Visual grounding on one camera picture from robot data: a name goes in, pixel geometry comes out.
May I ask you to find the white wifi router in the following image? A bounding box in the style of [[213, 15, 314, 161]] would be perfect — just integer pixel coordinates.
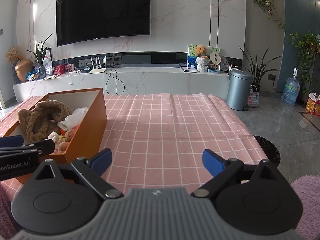
[[89, 56, 106, 74]]

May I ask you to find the orange cardboard snack box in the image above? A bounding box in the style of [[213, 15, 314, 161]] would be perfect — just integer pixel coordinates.
[[305, 92, 320, 116]]

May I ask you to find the red gift box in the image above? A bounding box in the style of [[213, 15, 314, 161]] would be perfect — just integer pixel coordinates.
[[53, 64, 65, 75]]

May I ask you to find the hanging ivy plant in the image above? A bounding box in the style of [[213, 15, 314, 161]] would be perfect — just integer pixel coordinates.
[[253, 0, 319, 94]]

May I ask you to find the blue water jug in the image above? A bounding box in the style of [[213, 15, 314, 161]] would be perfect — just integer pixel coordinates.
[[281, 68, 300, 106]]

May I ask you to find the pink white fluffy yarn toy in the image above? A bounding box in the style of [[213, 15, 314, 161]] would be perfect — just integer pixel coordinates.
[[47, 131, 65, 151]]

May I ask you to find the purple fluffy rug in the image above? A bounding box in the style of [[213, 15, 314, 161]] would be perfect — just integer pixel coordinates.
[[291, 176, 320, 239]]

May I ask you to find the brown knitted hat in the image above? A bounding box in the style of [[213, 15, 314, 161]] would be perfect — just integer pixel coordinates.
[[17, 100, 72, 142]]

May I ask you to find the potted grass in vase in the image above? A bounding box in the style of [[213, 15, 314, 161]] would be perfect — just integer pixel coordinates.
[[28, 34, 52, 79]]

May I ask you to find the white plastic bag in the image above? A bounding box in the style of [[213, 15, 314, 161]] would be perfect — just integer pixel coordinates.
[[57, 107, 88, 131]]

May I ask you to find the black round stool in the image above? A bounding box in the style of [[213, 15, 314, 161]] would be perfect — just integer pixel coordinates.
[[254, 135, 281, 167]]

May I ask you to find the golden round vase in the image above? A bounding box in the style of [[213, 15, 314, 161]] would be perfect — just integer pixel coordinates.
[[15, 59, 33, 82]]

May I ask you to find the pink ball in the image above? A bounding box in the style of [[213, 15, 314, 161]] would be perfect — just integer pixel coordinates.
[[54, 141, 70, 154]]

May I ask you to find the black wall television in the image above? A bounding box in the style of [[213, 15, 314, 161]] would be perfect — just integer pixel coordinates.
[[56, 0, 151, 46]]

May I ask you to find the green potted floor plant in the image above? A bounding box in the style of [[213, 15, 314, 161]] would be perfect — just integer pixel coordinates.
[[239, 46, 281, 92]]

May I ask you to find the white marble TV console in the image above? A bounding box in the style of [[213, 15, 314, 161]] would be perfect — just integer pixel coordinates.
[[13, 67, 229, 102]]

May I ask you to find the green picture board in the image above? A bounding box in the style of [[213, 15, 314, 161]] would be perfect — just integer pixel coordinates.
[[187, 44, 221, 68]]

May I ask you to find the black power cable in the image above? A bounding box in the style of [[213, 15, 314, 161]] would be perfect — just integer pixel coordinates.
[[105, 64, 126, 95]]

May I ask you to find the small woven basket bag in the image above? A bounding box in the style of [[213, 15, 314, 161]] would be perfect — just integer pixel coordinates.
[[247, 84, 259, 108]]

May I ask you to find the grey metal trash bin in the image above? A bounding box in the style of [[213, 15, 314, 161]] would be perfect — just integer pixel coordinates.
[[226, 69, 253, 111]]

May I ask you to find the teddy bear in white pot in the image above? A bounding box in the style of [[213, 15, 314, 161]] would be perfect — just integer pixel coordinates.
[[195, 46, 209, 73]]

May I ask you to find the round paper fan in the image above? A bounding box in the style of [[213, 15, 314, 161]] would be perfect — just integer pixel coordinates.
[[209, 51, 221, 66]]

